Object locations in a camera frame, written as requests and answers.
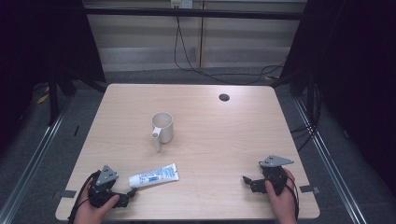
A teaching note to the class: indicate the white blue toothpaste tube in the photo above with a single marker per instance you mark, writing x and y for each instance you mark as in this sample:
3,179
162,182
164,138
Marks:
154,176

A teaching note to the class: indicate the person's left hand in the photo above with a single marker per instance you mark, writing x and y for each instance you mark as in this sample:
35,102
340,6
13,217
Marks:
93,213

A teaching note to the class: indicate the white cup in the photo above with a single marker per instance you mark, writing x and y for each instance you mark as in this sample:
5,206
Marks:
163,127

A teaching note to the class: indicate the yellow floor tape scrap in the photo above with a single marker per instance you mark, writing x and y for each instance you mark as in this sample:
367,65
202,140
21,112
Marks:
42,99

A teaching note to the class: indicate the black metal stand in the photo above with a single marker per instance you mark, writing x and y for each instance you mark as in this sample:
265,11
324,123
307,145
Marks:
53,99

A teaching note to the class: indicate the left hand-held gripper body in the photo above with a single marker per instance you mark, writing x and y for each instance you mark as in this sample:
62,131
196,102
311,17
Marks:
104,180

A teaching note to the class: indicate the white wall outlet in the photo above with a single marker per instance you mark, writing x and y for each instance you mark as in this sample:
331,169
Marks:
181,3

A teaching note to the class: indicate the metal floor rail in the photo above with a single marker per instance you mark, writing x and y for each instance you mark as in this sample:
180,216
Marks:
330,168
29,168

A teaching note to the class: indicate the black curtain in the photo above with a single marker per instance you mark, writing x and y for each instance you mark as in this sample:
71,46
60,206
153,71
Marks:
40,46
355,62

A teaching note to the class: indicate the dark round table grommet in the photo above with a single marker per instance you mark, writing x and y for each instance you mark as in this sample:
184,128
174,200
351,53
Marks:
224,97

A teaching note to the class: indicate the black horizontal frame bar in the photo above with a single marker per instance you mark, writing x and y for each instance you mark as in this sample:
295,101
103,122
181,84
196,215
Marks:
193,13

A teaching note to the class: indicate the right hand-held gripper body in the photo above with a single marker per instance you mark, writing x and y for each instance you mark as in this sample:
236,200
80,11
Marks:
275,174

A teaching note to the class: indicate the grey tape piece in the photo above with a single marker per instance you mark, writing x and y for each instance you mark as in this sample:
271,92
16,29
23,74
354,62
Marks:
66,193
309,188

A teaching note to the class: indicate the person's right hand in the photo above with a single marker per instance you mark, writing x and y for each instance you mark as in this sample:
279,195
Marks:
281,205

